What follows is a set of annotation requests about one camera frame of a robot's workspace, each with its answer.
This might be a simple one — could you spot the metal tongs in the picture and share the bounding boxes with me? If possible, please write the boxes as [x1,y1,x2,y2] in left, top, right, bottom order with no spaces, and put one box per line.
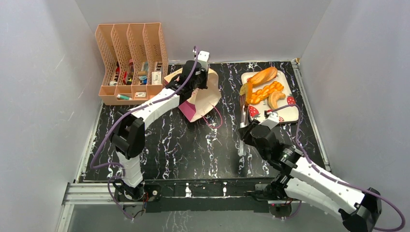
[237,94,249,158]

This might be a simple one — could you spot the orange braided fake bread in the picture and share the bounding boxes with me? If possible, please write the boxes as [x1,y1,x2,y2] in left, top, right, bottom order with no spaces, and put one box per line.
[249,81,284,105]

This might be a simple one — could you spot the tan fake croissant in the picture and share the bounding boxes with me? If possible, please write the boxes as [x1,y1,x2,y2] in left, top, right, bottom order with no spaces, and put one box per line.
[267,91,286,109]

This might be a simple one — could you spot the small white box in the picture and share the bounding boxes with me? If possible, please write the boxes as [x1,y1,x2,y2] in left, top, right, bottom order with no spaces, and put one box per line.
[151,71,162,85]

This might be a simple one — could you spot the peach plastic file organizer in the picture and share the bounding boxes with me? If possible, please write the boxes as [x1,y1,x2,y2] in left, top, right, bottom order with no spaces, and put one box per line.
[95,23,169,105]

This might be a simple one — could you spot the pink and tan paper bag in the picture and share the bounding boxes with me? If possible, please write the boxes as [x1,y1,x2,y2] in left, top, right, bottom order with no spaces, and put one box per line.
[178,69,221,122]

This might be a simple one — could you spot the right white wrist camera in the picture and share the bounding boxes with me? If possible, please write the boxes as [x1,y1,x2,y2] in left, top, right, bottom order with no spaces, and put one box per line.
[259,112,279,130]

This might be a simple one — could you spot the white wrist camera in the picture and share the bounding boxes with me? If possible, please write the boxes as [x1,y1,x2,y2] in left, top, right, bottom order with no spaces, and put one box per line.
[197,50,210,69]
[259,112,279,130]

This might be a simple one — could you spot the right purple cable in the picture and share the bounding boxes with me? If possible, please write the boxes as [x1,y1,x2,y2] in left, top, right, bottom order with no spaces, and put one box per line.
[265,103,406,232]

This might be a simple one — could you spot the long orange fake baguette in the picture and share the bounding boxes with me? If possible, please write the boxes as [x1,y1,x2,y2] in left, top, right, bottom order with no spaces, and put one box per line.
[247,67,278,87]

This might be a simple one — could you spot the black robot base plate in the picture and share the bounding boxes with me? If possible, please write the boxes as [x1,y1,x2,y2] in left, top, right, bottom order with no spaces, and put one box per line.
[111,177,301,217]

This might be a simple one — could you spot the green white tube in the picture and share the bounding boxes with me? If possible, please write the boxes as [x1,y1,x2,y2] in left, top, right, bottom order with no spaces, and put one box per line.
[117,94,132,101]

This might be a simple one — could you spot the purple cable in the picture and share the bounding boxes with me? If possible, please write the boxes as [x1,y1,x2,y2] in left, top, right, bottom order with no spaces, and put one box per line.
[89,45,200,221]
[265,103,406,232]

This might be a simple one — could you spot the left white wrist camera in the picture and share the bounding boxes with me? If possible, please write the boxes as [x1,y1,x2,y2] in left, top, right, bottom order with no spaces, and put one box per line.
[197,50,210,69]

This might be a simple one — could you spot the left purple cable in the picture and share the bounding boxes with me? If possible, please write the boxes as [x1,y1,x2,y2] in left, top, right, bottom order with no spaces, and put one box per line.
[89,45,200,221]

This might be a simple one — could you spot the aluminium frame rail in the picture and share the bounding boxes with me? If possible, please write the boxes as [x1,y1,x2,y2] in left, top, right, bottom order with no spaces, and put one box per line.
[57,181,360,232]

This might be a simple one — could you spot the red bottle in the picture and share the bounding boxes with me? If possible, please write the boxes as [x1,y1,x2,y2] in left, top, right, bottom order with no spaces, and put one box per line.
[129,58,134,73]

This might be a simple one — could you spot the brown fake bread slice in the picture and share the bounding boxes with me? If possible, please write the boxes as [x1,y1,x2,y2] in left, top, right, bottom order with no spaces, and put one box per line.
[239,81,253,106]

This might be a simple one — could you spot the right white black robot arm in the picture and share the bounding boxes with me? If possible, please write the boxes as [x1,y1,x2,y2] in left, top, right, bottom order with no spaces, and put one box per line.
[239,120,381,232]

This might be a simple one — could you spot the white strawberry print tray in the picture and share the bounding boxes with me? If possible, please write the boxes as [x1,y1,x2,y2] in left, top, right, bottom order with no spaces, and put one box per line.
[240,67,299,123]

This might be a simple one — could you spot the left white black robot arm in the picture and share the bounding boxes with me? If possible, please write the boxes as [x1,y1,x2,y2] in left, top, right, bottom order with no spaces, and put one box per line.
[110,60,208,201]

